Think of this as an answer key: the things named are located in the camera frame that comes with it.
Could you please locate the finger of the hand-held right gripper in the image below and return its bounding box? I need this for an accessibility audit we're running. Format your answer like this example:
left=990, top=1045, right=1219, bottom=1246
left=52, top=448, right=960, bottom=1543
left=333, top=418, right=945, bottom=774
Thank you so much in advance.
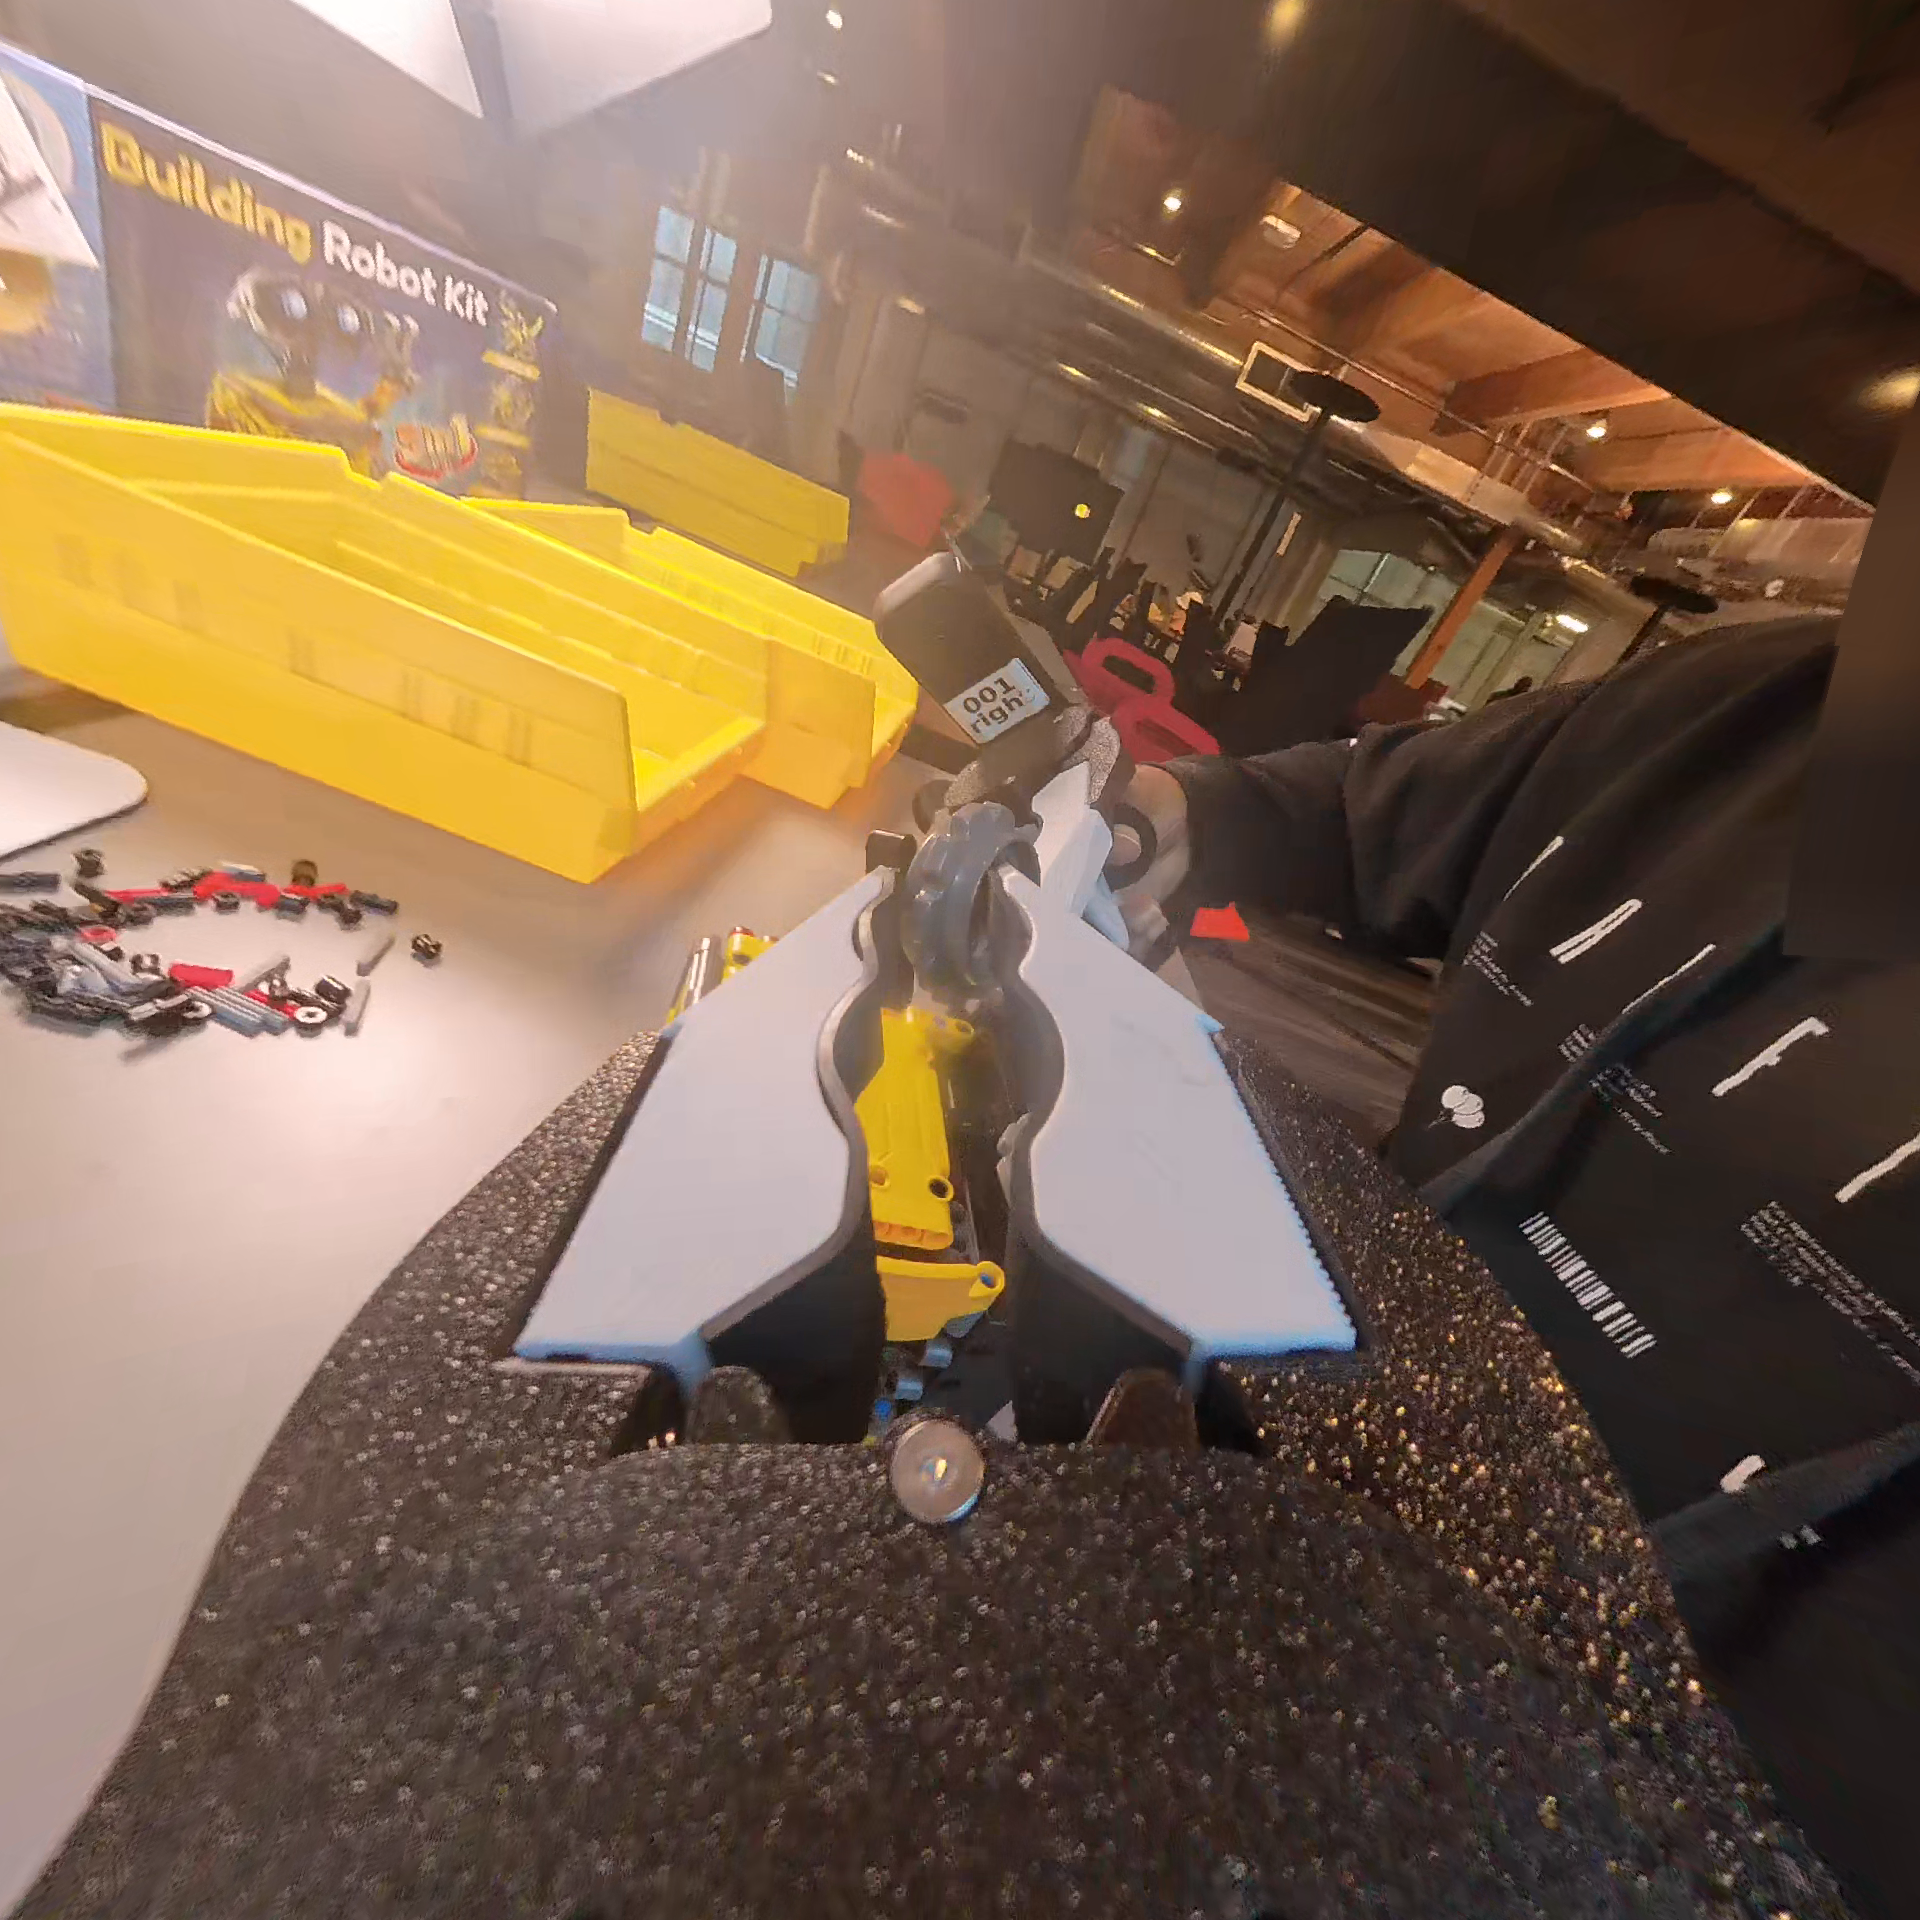
left=1035, top=762, right=1195, bottom=967

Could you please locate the white oval board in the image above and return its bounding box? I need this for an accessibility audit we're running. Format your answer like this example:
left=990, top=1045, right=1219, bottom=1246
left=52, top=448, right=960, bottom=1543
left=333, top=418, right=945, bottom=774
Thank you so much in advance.
left=0, top=722, right=145, bottom=863

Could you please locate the yellow plastic bin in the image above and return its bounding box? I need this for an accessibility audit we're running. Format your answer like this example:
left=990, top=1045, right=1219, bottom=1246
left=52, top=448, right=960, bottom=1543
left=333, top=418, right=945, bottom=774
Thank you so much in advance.
left=587, top=393, right=856, bottom=578
left=0, top=403, right=772, bottom=887
left=452, top=497, right=925, bottom=812

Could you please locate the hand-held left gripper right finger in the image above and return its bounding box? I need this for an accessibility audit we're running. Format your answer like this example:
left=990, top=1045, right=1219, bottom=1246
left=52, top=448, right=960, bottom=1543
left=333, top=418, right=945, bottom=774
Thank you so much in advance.
left=999, top=849, right=1362, bottom=1416

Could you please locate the red plastic chair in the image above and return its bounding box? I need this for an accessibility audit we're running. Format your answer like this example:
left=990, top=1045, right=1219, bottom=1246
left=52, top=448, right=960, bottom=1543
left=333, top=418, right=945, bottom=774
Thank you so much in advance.
left=1076, top=631, right=1224, bottom=766

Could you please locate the yellow toy brick vehicle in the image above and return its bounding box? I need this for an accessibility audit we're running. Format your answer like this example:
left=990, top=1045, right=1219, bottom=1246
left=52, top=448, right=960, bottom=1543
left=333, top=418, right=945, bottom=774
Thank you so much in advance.
left=675, top=923, right=1024, bottom=1411

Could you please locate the dark printed cardboard box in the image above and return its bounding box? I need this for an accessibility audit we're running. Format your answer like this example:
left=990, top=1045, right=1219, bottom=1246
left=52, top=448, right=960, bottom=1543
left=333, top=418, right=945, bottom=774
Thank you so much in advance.
left=0, top=49, right=559, bottom=497

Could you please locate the grey desk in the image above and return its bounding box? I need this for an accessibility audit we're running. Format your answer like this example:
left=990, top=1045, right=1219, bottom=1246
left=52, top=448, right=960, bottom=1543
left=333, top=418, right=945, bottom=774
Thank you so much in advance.
left=0, top=676, right=1442, bottom=1920

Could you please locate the pile of small brick pieces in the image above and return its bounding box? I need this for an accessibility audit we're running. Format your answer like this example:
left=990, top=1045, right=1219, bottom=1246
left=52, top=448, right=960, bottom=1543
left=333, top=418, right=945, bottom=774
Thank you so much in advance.
left=0, top=856, right=452, bottom=1045

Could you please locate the small grey toy wheel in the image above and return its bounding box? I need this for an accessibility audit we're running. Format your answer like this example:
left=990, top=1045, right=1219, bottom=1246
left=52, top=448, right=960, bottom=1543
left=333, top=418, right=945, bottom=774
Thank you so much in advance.
left=897, top=799, right=1043, bottom=1022

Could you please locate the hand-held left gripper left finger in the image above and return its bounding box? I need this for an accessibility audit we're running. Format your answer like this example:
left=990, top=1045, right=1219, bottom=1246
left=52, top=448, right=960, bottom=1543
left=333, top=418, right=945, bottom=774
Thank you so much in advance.
left=515, top=882, right=908, bottom=1416

